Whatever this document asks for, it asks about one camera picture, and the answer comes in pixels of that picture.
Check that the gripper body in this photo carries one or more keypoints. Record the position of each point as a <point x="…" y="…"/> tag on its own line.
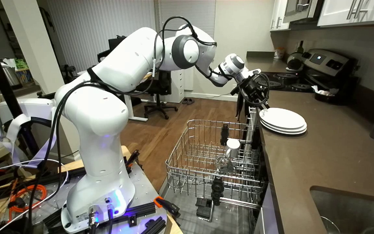
<point x="254" y="88"/>

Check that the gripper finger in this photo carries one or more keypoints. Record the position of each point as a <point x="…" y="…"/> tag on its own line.
<point x="266" y="105"/>

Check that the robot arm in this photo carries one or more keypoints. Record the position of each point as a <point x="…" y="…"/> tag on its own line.
<point x="109" y="117"/>

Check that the white plate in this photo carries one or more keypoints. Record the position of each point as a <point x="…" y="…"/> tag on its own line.
<point x="281" y="117"/>

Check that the stack of white plates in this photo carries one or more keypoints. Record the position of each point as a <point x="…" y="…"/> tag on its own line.
<point x="291" y="131"/>

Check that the dishwasher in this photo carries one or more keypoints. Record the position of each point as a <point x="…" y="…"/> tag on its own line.
<point x="206" y="182"/>

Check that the dishwasher door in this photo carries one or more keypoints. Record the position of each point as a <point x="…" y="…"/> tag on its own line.
<point x="226" y="217"/>

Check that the stove burner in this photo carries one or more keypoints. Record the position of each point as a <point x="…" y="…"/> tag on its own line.
<point x="273" y="84"/>
<point x="286" y="76"/>
<point x="300" y="87"/>

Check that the dark hanging towel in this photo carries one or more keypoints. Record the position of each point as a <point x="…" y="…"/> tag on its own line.
<point x="240" y="109"/>

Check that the small jar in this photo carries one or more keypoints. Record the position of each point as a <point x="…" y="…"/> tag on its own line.
<point x="279" y="52"/>

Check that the steel kettle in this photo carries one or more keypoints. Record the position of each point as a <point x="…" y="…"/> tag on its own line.
<point x="294" y="61"/>

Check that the white mug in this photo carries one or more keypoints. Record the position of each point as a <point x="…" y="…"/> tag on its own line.
<point x="232" y="148"/>

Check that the black bowl with tissue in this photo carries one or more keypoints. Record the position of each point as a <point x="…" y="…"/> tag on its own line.
<point x="325" y="96"/>

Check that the dark glass bottle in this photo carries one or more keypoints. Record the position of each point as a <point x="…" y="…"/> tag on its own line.
<point x="300" y="47"/>

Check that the pair of shoes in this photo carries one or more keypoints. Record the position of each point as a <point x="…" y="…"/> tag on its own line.
<point x="188" y="101"/>

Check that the stove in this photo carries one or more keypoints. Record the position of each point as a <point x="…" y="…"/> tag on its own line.
<point x="323" y="70"/>

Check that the clear drinking glass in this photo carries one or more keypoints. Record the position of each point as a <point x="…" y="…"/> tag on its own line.
<point x="224" y="164"/>

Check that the white drawer unit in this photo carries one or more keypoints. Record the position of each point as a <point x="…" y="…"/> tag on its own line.
<point x="177" y="86"/>

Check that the black office chair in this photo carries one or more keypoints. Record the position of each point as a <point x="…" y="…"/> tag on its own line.
<point x="157" y="92"/>

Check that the window blinds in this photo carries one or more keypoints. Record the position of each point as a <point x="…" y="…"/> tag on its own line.
<point x="187" y="14"/>

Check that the clear glass in sink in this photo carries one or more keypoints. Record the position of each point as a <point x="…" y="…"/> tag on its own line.
<point x="330" y="226"/>

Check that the sink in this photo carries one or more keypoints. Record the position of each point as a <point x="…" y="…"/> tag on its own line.
<point x="355" y="211"/>

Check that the orange and black clamp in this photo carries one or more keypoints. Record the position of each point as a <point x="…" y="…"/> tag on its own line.
<point x="167" y="206"/>

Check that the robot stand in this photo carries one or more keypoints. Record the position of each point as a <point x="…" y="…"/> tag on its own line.
<point x="148" y="195"/>

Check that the patterned box with greens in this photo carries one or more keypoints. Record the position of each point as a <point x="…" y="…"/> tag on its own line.
<point x="23" y="73"/>

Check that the steel pitcher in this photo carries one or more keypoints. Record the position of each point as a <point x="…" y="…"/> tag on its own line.
<point x="8" y="75"/>

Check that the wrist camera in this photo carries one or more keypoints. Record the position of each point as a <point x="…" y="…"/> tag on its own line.
<point x="235" y="90"/>

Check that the row of white wall cabinets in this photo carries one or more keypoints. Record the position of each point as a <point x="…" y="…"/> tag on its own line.
<point x="352" y="11"/>

